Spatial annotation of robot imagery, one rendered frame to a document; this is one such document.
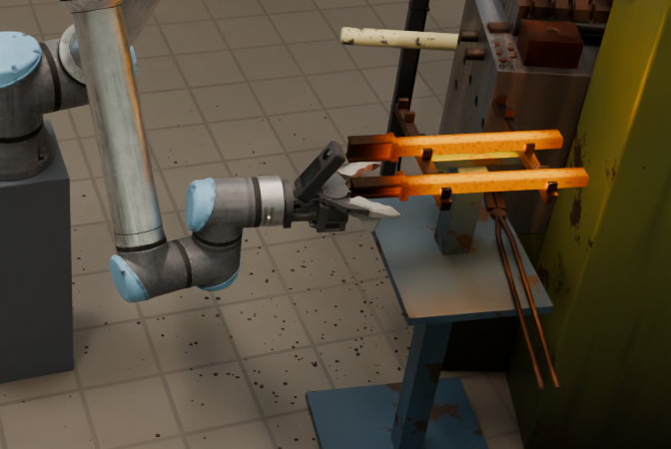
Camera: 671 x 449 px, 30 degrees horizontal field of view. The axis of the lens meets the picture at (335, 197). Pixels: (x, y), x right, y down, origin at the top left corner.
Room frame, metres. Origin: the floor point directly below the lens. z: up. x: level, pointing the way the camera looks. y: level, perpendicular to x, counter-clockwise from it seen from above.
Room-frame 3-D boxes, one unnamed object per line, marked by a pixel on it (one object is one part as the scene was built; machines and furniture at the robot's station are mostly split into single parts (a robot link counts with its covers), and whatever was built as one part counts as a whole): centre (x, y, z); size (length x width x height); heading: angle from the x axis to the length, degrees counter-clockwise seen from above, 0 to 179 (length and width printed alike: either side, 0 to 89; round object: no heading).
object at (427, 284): (1.99, -0.25, 0.64); 0.40 x 0.30 x 0.02; 19
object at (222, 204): (1.72, 0.20, 0.89); 0.12 x 0.09 x 0.10; 108
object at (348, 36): (2.84, -0.17, 0.62); 0.44 x 0.05 x 0.05; 100
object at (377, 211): (1.74, -0.07, 0.89); 0.09 x 0.03 x 0.06; 73
